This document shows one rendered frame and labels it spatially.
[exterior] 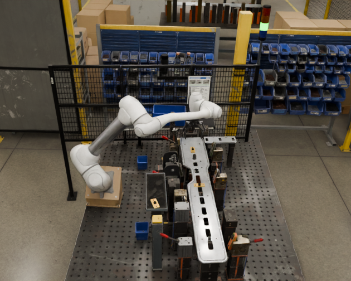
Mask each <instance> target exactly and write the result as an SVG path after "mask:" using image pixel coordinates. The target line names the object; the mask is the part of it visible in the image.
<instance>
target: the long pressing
mask: <svg viewBox="0 0 351 281"><path fill-rule="evenodd" d="M190 147H195V153H191V148H190ZM180 149H181V156H182V165H183V166H184V167H186V168H187V169H190V170H191V174H192V180H191V182H189V183H188V184H187V190H188V198H189V205H190V210H191V218H192V225H193V232H194V240H195V245H196V252H197V259H198V261H199V262H200V263H202V264H212V263H225V262H226V261H227V259H228V257H227V252H226V247H225V242H224V239H223V235H222V230H221V225H220V221H219V217H218V212H217V207H216V203H215V198H214V195H213V191H212V186H211V181H210V177H209V173H208V168H209V159H208V155H207V150H206V146H205V143H204V139H203V138H202V139H201V137H189V138H186V139H185V138H180ZM193 154H196V156H197V157H196V159H192V158H193ZM200 161H201V162H200ZM193 163H197V166H194V164H193ZM195 169H198V172H199V173H195ZM196 176H199V177H200V181H201V183H204V184H205V187H201V188H202V192H203V196H199V192H198V187H194V183H197V180H196ZM200 198H204V204H201V202H200ZM202 207H205V208H206V213H207V214H206V215H203V214H202ZM198 216H199V217H198ZM203 218H208V224H209V225H207V226H206V225H204V221H203ZM206 229H209V230H210V233H211V240H208V237H206ZM208 241H211V242H212V244H213V250H209V248H208Z"/></svg>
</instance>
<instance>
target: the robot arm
mask: <svg viewBox="0 0 351 281"><path fill-rule="evenodd" d="M119 108H120V110H119V112H118V116H117V117H116V118H115V119H114V120H113V121H112V122H111V123H110V125H109V126H108V127H107V128H106V129H105V130H104V131H103V132H102V133H101V134H100V135H99V136H98V137H97V138H96V139H95V140H94V141H93V142H92V143H91V144H86V145H83V144H79V145H77V146H75V147H73V149H72V150H71V152H70V157H71V160H72V162H73V164H74V166H75V167H76V169H77V170H78V172H79V173H80V174H81V175H82V176H83V178H84V180H85V182H86V184H87V186H88V187H89V188H90V189H91V193H100V198H104V193H113V192H114V190H113V176H114V171H109V172H105V171H104V170H103V169H102V168H101V167H100V165H99V164H98V161H99V159H100V153H101V152H102V151H103V150H104V149H105V148H106V147H107V146H108V145H109V144H110V143H111V142H112V141H113V140H114V139H115V138H116V137H117V136H118V135H119V134H120V133H121V132H122V131H123V130H124V129H125V128H126V127H127V126H130V125H132V124H133V126H134V131H135V134H136V135H137V136H139V137H146V136H149V135H152V134H154V133H156V132H157V131H158V130H160V129H161V128H162V127H163V126H165V125H166V124H167V123H169V122H173V121H179V120H190V121H189V122H188V121H186V123H185V125H184V127H183V128H182V131H183V132H184V135H185V139H186V131H187V130H188V129H189V128H190V127H191V126H193V127H196V126H197V127H198V128H199V129H200V130H201V139H202V135H203V134H204V131H206V129H205V127H204V125H203V122H202V121H201V122H200V121H199V119H201V118H205V119H208V118H219V117H220V116H221V114H222V109H221V107H219V106H218V105H217V104H215V103H212V102H210V101H206V100H204V99H203V98H202V94H201V93H200V92H193V93H192V94H191V96H190V99H189V113H170V114H164V115H161V116H158V117H153V118H152V117H151V116H150V115H149V114H148V113H147V111H146V109H145V108H144V107H143V106H142V105H141V103H140V102H139V101H138V100H137V99H136V98H134V97H132V96H129V95H128V96H125V97H123V98H122V99H121V100H120V102H119ZM188 123H189V126H188V127H186V126H187V124H188ZM199 123H201V124H202V127H203V129H202V128H201V126H200V125H199Z"/></svg>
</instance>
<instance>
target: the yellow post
mask: <svg viewBox="0 0 351 281"><path fill-rule="evenodd" d="M252 15H253V14H252V13H251V11H240V13H239V18H238V28H237V37H236V46H235V55H234V61H233V64H234V65H237V64H246V58H247V47H248V42H249V38H250V31H251V24H252ZM234 70H235V71H242V67H241V68H240V67H239V68H233V70H232V71H234ZM236 73H237V76H239V73H240V76H244V75H245V72H235V73H234V72H232V76H233V75H234V76H236ZM243 80H244V77H242V79H241V77H239V81H243ZM231 81H238V77H234V78H233V77H232V79H231ZM232 83H233V86H240V85H241V86H243V82H236V85H235V82H231V86H232ZM230 91H242V87H241V88H240V87H238V89H237V87H231V88H230ZM231 93H232V96H236V94H237V96H239V93H240V96H241V95H242V92H235V94H234V92H230V96H231ZM229 101H241V97H239V100H238V97H234V99H233V97H229ZM228 111H240V106H238V108H237V106H233V108H232V106H231V107H228ZM231 114H232V115H236V114H237V115H239V112H235V114H234V112H230V114H229V112H227V115H231ZM227 120H229V121H226V124H230V122H231V124H235V122H236V124H237V123H238V116H237V117H236V116H234V119H233V116H232V117H231V116H229V119H228V116H227ZM230 120H232V121H230ZM233 120H234V121H233ZM235 120H237V121H235ZM229 128H230V130H229ZM234 128H235V129H234ZM226 129H228V130H227V133H229V131H230V133H234V130H235V134H234V136H236V132H237V125H233V127H232V125H231V126H230V125H228V128H227V125H226ZM232 129H233V130H232Z"/></svg>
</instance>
